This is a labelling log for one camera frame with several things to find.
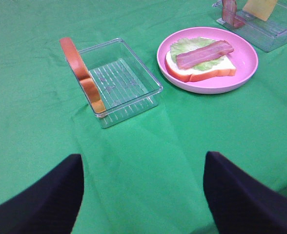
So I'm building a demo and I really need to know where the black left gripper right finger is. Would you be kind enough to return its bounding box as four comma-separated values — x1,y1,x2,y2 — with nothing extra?
203,151,287,234

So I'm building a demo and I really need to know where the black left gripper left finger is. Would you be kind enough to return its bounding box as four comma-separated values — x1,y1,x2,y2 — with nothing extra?
0,154,84,234

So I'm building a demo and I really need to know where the white bread slice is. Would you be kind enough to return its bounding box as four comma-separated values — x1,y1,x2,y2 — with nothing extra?
59,37,106,114
164,51,237,82

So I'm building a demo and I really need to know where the bacon strip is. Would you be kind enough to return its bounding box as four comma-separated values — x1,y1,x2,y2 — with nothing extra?
222,0,245,29
176,40,234,69

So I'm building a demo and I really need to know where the green lettuce leaf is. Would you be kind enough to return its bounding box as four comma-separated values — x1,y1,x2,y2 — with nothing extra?
167,37,227,71

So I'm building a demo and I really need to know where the yellow cheese slice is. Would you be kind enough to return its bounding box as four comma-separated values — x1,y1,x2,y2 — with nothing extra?
243,0,278,21

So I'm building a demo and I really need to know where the clear left plastic container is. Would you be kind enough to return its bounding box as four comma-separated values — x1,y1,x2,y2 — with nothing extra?
74,38,163,128

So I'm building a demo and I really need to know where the clear plastic container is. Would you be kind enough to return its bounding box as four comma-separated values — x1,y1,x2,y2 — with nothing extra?
212,0,287,52
74,38,163,128

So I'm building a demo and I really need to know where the pink round plate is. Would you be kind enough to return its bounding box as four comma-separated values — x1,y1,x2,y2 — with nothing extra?
157,27,258,94

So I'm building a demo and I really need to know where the clear right plastic container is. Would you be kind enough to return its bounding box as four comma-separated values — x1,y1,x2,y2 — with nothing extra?
212,0,287,52

